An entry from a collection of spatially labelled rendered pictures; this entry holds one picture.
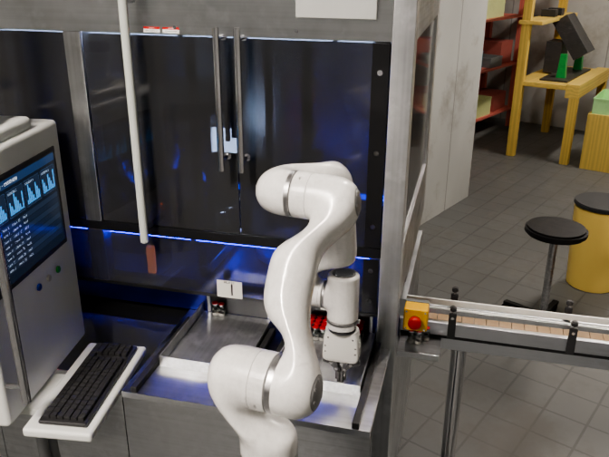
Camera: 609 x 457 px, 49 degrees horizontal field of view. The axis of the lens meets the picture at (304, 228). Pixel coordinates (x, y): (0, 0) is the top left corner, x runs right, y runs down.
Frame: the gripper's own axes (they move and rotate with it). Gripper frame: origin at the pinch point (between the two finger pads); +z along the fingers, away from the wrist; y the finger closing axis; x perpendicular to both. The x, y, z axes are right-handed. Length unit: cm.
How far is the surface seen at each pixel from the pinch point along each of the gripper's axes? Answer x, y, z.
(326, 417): 13.5, 1.0, 4.5
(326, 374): -5.5, 5.1, 4.3
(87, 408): 20, 68, 9
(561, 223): -212, -83, 28
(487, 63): -659, -43, 8
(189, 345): -10, 50, 4
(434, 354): -24.4, -24.6, 4.5
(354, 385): 2.5, -4.4, 1.1
